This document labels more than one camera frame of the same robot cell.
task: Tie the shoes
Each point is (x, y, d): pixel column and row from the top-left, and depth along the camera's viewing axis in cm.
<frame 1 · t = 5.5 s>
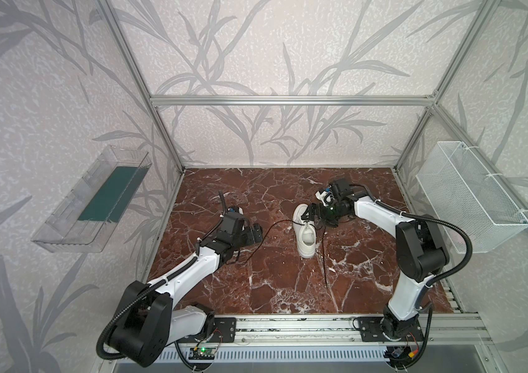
left hand: (257, 225, 88), fingers open
right hand: (310, 213, 93), fingers open
white sneaker: (305, 231, 93), point 6 cm above the table

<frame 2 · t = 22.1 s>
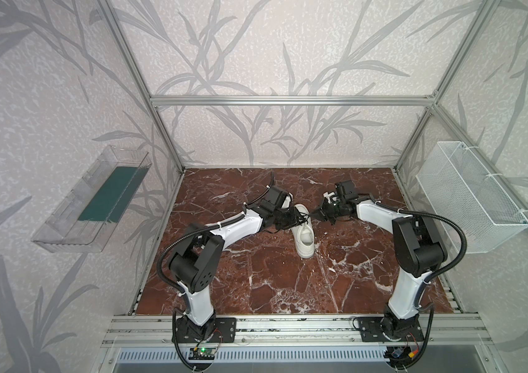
left hand: (307, 215, 87), fingers open
right hand: (309, 206, 94), fingers closed
the named things where they were.

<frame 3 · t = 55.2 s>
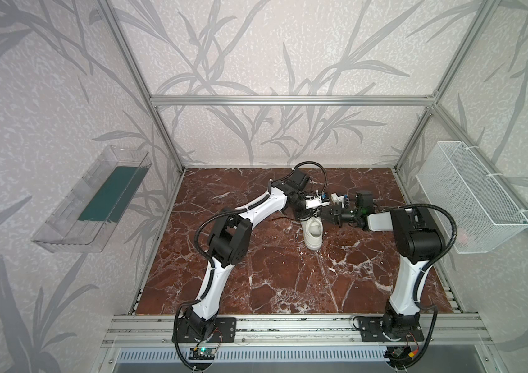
left hand: (314, 203, 94), fingers closed
right hand: (319, 209, 94), fingers closed
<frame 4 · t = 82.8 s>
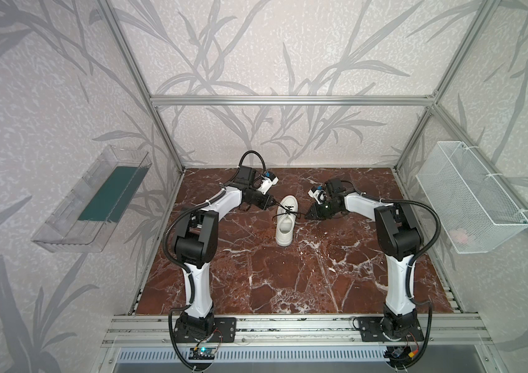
left hand: (277, 194, 96), fingers closed
right hand: (307, 209, 101), fingers closed
white sneaker: (285, 223, 96), point 5 cm above the table

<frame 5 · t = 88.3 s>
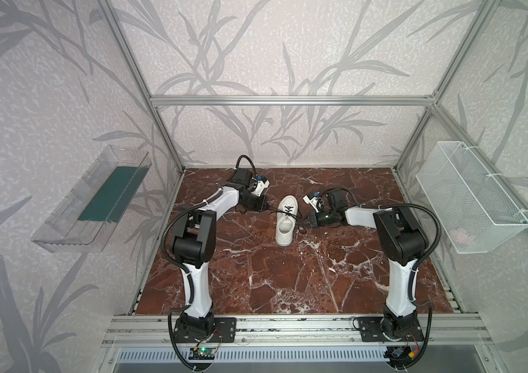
left hand: (269, 198, 97), fingers closed
right hand: (300, 217, 97), fingers closed
black shoelace: (286, 213, 98), point 6 cm above the table
the other named things where they were.

